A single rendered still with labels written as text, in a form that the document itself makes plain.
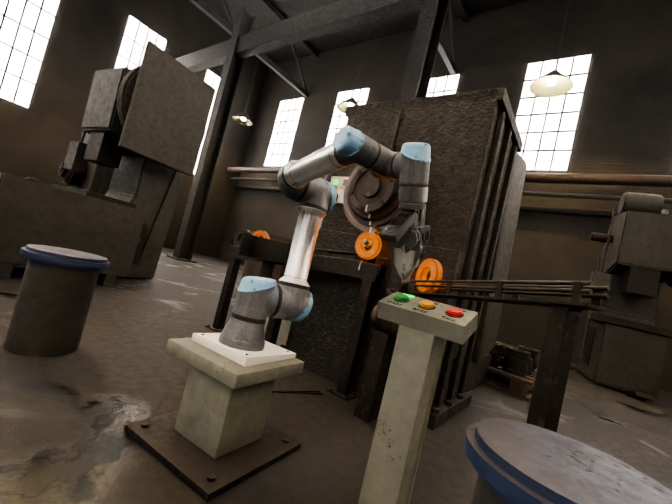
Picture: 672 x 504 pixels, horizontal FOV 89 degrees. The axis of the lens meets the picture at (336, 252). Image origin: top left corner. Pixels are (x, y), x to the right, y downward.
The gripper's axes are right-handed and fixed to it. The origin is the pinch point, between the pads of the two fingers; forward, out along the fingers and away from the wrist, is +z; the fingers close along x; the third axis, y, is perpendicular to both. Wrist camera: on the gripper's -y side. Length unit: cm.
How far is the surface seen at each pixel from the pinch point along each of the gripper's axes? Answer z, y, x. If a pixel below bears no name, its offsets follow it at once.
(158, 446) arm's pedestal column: 51, -48, 50
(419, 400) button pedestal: 27.1, -11.1, -12.2
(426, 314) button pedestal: 6.9, -5.2, -9.7
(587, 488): 14, -31, -45
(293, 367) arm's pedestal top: 36.1, -10.7, 32.3
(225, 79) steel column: -232, 432, 698
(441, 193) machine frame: -18, 100, 30
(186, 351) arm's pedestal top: 26, -37, 52
